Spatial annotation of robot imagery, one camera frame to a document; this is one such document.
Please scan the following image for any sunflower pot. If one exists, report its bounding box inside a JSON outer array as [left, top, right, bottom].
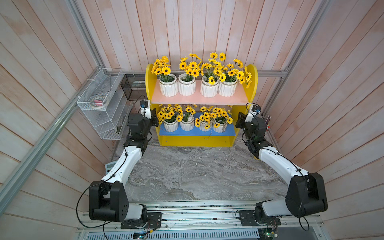
[[151, 56, 178, 97], [178, 53, 202, 96], [195, 106, 214, 132], [218, 59, 253, 97], [180, 105, 196, 132], [201, 52, 226, 98], [211, 107, 233, 133], [157, 104, 184, 133]]

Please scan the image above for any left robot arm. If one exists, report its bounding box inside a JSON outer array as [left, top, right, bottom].
[[89, 108, 159, 229]]

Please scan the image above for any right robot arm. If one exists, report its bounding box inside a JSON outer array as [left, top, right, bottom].
[[235, 112, 328, 226]]

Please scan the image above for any red pencil cup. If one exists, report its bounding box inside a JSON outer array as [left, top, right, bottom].
[[266, 116, 271, 130]]

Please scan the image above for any yellow shelf unit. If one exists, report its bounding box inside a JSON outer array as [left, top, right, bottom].
[[146, 64, 258, 147]]

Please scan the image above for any tape roll in rack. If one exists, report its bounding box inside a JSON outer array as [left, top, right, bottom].
[[90, 96, 110, 110]]

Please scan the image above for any light blue calculator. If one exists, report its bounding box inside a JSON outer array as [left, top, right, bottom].
[[105, 161, 118, 174]]

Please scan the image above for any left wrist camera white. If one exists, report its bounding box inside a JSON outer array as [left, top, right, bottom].
[[140, 100, 152, 120]]

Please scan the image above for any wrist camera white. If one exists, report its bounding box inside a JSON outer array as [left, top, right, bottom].
[[245, 103, 261, 122], [140, 100, 152, 120]]

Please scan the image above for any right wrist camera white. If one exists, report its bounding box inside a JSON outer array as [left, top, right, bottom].
[[245, 103, 261, 122]]

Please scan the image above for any black wire basket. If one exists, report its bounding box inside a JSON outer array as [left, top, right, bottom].
[[121, 74, 148, 101]]

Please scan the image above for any white wire mesh rack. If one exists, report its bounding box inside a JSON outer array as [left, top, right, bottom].
[[77, 68, 132, 140]]

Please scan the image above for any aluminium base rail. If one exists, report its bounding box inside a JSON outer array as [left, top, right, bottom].
[[74, 200, 331, 240]]

